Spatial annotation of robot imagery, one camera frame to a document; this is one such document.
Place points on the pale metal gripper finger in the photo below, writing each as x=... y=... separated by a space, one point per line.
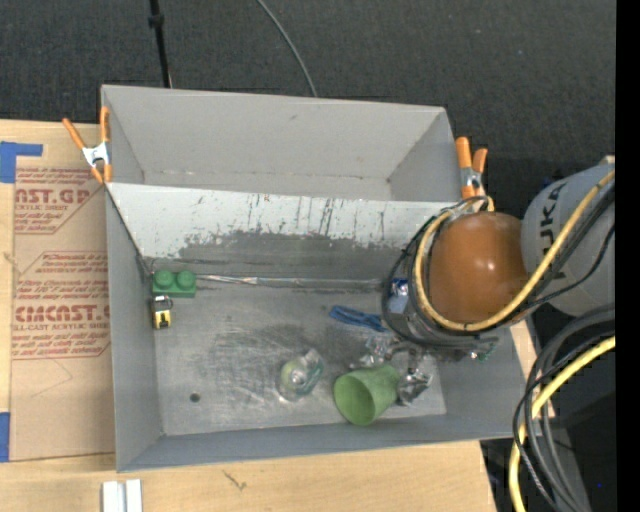
x=378 y=350
x=414 y=382

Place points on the blue flat tool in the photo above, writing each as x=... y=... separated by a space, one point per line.
x=355 y=317

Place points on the green cup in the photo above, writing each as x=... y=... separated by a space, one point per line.
x=367 y=395

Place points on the clear glass thing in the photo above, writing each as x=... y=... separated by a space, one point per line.
x=299 y=376

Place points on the grey metal bin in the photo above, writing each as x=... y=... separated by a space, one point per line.
x=250 y=350

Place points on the green toy brick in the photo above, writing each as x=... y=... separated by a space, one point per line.
x=174 y=284

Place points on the small yellow and black tool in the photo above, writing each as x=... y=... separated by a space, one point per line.
x=162 y=314

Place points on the brown cardboard board red print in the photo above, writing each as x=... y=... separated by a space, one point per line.
x=55 y=350

